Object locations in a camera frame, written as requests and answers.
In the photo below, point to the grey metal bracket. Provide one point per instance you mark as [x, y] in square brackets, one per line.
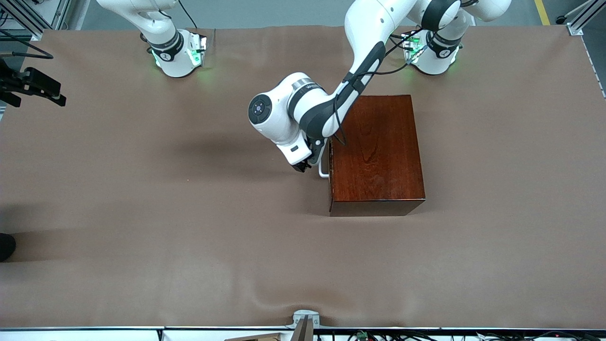
[306, 327]

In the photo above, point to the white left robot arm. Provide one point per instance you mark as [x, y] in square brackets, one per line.
[284, 94]

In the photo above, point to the aluminium frame profiles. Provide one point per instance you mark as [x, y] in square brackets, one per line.
[64, 9]

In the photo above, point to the tan cardboard piece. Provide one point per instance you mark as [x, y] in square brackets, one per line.
[262, 338]

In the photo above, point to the aluminium profile with bracket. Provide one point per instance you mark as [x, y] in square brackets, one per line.
[575, 29]

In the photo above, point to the brown table cover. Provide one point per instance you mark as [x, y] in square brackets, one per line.
[236, 237]

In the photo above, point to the dark brown wooden cabinet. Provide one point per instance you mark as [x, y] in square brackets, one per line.
[378, 161]

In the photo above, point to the black round object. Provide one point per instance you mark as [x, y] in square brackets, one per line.
[4, 247]

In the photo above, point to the yellow floor tape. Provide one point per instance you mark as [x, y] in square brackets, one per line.
[542, 12]

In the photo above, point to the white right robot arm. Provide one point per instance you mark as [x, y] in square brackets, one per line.
[173, 61]

